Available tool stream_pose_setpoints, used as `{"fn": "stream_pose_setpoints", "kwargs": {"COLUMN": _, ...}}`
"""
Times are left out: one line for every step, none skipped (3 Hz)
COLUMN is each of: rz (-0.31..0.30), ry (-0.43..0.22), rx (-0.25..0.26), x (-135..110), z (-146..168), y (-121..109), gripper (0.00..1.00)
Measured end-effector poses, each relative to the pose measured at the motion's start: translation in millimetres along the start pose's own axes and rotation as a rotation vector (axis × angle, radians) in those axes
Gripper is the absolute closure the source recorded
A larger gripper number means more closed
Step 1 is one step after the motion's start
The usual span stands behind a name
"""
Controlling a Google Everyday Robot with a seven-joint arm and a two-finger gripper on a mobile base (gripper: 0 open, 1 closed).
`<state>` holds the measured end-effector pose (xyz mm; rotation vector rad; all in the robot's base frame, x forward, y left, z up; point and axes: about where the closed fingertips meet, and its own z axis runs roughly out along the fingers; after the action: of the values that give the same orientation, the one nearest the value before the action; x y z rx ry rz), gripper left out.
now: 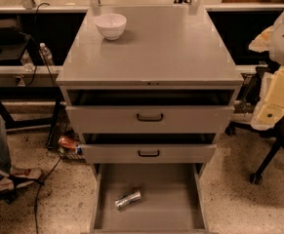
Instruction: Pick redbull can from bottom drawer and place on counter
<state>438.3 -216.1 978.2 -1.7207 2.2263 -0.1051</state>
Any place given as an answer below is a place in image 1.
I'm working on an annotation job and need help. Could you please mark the black office chair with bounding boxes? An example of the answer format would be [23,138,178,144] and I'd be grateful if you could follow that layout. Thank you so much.
[224,64,284,185]

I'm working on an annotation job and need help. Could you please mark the grey top drawer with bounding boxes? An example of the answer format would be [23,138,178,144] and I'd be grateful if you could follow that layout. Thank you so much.
[66,106,233,134]

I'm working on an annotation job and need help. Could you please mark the white red sneaker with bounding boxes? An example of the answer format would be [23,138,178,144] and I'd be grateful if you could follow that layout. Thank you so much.
[0,166,43,193]

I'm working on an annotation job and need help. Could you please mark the clear water bottle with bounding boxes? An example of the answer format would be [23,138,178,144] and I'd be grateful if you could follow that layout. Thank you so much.
[40,43,55,66]

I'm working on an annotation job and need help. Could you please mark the white ceramic bowl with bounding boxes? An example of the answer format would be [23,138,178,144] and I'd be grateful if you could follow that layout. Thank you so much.
[95,14,127,40]

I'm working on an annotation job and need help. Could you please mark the silver redbull can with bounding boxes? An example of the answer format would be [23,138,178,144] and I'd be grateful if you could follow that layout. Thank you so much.
[115,189,142,210]

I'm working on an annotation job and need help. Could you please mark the black middle drawer handle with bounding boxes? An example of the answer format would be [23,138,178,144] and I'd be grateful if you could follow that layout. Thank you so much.
[138,150,160,158]

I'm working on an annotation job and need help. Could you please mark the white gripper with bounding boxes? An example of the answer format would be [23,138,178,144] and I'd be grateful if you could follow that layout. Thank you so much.
[249,26,284,131]

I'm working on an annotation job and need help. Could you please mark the grey bottom drawer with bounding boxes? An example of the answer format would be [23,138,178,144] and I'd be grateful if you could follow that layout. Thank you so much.
[90,164,209,234]

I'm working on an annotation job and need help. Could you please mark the black floor cable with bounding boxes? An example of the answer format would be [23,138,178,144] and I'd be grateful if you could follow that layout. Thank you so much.
[33,156,62,234]

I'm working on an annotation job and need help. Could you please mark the clear plastic cup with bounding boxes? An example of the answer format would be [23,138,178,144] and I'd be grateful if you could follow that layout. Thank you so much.
[20,51,35,72]

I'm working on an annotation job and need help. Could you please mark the grey drawer cabinet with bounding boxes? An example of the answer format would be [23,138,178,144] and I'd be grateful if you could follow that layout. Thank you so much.
[56,5,245,168]

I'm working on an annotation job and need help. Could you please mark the grey middle drawer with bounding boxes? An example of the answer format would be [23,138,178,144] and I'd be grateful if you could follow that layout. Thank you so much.
[80,144,217,164]

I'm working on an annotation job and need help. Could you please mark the black drawer handle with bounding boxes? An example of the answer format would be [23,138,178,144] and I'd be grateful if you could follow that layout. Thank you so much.
[138,150,160,158]
[136,113,164,122]

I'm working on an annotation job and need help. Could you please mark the black top drawer handle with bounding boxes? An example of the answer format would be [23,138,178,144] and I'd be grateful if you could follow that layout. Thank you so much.
[136,113,164,122]

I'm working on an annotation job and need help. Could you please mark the grey drawer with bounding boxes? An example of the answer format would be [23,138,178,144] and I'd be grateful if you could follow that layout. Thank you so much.
[90,164,209,234]
[80,144,217,164]
[66,106,233,134]

